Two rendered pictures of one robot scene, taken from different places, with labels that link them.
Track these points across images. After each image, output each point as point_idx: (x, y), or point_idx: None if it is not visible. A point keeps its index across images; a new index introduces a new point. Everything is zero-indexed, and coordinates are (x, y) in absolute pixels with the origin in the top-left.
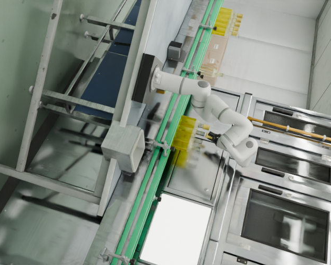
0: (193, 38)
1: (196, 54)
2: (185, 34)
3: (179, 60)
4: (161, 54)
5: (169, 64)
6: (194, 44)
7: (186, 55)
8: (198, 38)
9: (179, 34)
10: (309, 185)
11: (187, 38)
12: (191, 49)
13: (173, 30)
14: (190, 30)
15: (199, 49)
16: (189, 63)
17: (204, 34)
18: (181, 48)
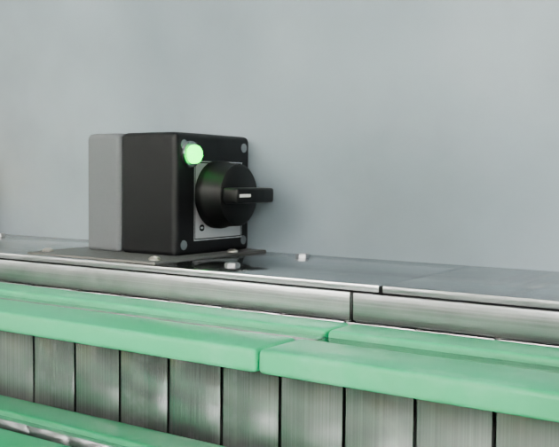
0: (362, 289)
1: (77, 309)
2: (453, 275)
3: (67, 249)
4: (53, 70)
5: (71, 242)
6: (276, 316)
7: (102, 261)
8: (384, 335)
9: (459, 266)
10: None
11: (369, 274)
12: (193, 305)
13: (318, 78)
14: (542, 286)
15: (148, 323)
16: None
17: (468, 361)
18: (148, 177)
